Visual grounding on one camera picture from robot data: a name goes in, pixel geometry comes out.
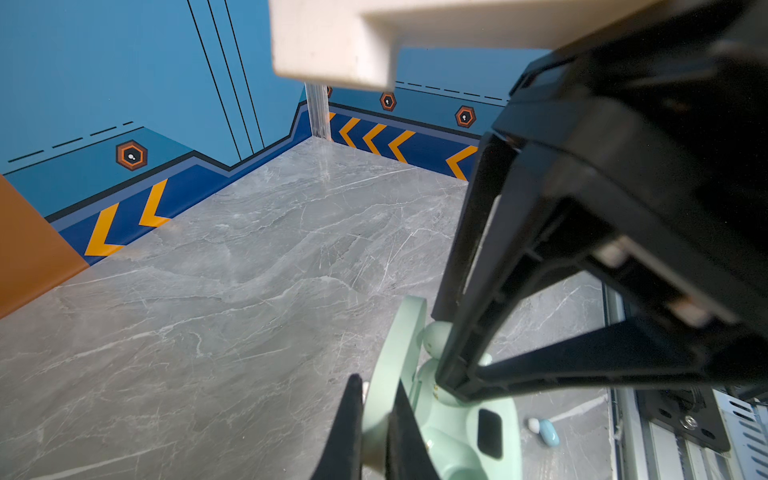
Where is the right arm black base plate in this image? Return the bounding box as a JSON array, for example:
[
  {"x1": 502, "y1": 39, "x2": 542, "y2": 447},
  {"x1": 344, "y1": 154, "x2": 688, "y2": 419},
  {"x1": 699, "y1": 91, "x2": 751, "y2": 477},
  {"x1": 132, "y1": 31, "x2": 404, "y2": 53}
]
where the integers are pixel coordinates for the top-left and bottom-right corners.
[{"x1": 635, "y1": 387, "x2": 731, "y2": 453}]

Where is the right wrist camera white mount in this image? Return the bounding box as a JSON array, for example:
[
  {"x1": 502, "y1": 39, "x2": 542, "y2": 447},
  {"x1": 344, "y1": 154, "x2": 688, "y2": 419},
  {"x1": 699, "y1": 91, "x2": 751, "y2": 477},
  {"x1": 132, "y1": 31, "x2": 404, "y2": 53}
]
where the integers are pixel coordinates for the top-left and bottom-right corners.
[{"x1": 269, "y1": 0, "x2": 652, "y2": 91}]

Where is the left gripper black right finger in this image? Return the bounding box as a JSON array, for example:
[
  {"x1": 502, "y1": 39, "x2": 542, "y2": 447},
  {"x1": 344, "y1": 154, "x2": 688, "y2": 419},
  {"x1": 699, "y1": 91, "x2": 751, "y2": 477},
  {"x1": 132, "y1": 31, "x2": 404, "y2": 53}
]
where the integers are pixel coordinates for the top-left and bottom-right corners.
[{"x1": 386, "y1": 395, "x2": 439, "y2": 480}]

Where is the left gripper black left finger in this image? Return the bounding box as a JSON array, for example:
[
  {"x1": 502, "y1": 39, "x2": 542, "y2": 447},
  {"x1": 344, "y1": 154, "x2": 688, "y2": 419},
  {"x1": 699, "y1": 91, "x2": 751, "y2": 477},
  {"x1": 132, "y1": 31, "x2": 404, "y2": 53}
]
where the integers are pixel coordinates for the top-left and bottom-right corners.
[{"x1": 311, "y1": 374, "x2": 364, "y2": 480}]

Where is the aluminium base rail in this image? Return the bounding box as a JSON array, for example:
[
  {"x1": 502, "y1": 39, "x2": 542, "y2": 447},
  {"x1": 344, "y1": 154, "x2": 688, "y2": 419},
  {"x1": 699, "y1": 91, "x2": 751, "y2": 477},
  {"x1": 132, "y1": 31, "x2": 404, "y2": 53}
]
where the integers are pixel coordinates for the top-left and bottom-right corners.
[{"x1": 602, "y1": 281, "x2": 768, "y2": 480}]

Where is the mint green earbud charging case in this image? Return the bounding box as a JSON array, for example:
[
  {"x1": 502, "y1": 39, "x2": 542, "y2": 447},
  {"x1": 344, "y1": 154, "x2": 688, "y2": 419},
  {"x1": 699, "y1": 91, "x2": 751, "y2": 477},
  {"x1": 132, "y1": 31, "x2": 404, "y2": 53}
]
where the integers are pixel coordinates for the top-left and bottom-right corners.
[{"x1": 362, "y1": 296, "x2": 523, "y2": 479}]

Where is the blue earbud front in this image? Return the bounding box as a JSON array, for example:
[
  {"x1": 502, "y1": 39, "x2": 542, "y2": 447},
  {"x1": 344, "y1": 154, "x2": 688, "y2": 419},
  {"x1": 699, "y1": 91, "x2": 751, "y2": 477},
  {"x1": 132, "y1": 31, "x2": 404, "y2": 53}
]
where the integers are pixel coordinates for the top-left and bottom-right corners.
[{"x1": 526, "y1": 418, "x2": 560, "y2": 448}]

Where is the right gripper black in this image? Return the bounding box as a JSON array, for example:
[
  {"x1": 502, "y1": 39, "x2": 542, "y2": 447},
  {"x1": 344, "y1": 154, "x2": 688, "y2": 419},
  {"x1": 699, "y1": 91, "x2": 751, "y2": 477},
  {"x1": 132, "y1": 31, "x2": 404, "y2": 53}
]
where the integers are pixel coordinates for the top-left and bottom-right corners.
[{"x1": 493, "y1": 1, "x2": 767, "y2": 385}]

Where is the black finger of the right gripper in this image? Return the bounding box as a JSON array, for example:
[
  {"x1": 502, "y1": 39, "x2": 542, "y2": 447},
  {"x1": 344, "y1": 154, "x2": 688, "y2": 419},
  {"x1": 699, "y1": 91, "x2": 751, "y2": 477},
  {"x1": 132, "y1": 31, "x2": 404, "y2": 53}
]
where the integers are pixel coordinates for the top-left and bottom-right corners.
[
  {"x1": 437, "y1": 318, "x2": 744, "y2": 402},
  {"x1": 430, "y1": 131, "x2": 601, "y2": 391}
]

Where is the right aluminium corner post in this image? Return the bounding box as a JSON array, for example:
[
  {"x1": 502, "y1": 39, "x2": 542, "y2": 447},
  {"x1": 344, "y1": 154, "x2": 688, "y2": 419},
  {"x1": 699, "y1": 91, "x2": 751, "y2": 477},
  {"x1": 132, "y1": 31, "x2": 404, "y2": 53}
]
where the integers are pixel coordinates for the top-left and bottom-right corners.
[{"x1": 305, "y1": 83, "x2": 331, "y2": 140}]

